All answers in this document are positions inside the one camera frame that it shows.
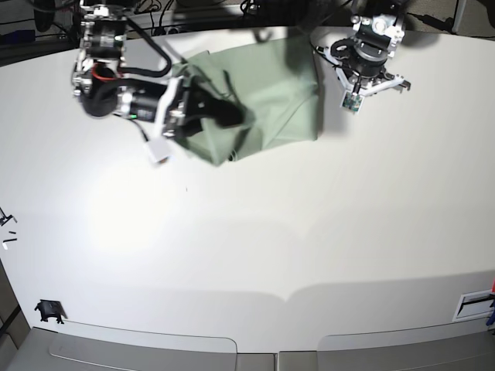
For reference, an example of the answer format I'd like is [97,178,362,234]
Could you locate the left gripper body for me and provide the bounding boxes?
[315,38,411,97]

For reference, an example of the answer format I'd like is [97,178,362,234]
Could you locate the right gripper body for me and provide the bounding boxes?
[152,76,203,140]

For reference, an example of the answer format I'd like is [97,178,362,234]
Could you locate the light green T-shirt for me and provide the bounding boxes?
[173,36,319,166]

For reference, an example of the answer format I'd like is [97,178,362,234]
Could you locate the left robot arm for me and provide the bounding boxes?
[315,1,411,101]

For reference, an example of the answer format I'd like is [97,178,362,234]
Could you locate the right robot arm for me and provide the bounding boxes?
[71,1,245,140]

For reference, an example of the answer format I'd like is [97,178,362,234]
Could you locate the small black and white parts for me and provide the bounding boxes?
[1,230,18,251]

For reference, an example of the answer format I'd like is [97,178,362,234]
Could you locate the black clamp on table edge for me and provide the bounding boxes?
[35,300,66,325]

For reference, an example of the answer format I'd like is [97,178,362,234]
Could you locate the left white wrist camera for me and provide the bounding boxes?
[340,91,364,114]

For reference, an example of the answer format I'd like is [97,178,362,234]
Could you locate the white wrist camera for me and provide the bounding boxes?
[145,138,173,165]
[340,91,364,114]

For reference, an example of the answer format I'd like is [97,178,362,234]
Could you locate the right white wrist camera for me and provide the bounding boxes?
[145,138,173,165]

